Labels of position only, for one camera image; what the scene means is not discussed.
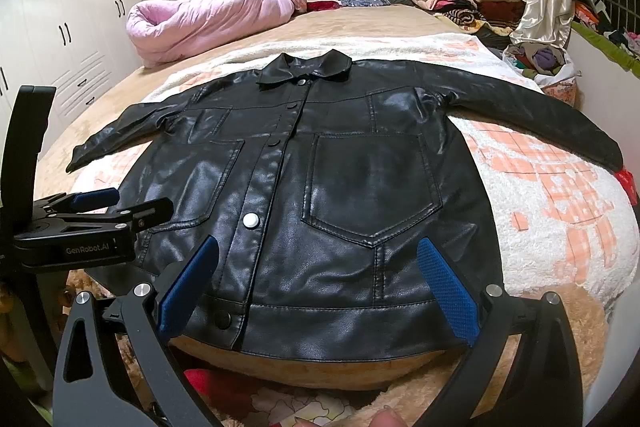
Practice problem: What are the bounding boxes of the black leather jacket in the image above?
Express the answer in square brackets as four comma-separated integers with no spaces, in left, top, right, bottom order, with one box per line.
[65,48,625,364]

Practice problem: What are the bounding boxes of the clothes beside pink duvet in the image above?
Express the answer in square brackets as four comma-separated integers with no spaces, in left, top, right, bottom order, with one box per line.
[291,0,390,14]

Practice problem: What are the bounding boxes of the bag of clothes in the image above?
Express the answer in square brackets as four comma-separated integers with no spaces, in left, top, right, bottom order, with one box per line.
[502,42,578,106]

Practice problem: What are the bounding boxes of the person's right hand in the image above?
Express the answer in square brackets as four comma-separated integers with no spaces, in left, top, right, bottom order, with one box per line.
[294,407,408,427]

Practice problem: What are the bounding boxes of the tan bed cover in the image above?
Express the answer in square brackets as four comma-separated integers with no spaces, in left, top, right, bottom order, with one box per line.
[34,3,609,427]

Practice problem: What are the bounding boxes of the white orange patterned blanket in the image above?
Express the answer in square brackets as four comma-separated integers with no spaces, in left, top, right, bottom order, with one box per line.
[69,31,640,308]

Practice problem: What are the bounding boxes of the pink rolled duvet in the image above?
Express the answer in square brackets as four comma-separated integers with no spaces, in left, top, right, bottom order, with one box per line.
[126,0,295,67]

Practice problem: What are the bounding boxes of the white wardrobe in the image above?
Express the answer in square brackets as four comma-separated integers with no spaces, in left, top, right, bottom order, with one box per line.
[1,0,141,150]

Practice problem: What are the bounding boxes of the green ledge cover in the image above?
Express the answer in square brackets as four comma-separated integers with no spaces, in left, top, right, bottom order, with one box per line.
[572,22,640,78]

